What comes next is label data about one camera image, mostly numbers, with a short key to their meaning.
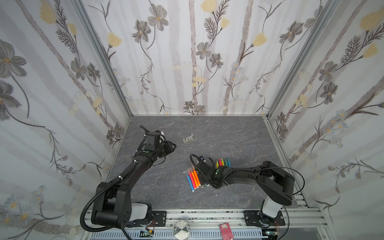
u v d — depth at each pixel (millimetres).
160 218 733
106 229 436
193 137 1069
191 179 862
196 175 778
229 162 940
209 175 676
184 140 1041
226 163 932
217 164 930
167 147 765
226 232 701
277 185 459
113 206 411
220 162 933
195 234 702
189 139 1045
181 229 592
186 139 1045
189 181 859
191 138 1047
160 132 819
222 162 936
